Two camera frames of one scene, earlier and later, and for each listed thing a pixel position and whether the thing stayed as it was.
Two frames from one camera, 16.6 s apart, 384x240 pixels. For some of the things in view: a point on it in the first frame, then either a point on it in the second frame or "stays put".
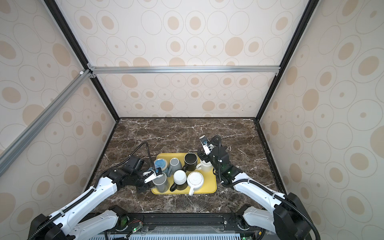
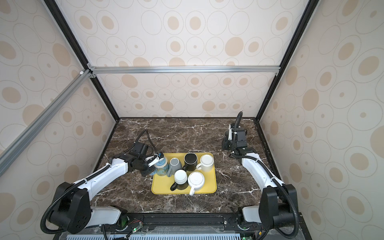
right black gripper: [202, 155] → [225, 143]
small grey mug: [175, 165] stays put
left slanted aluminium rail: [22, 140] stays put
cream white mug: [205, 167] stays put
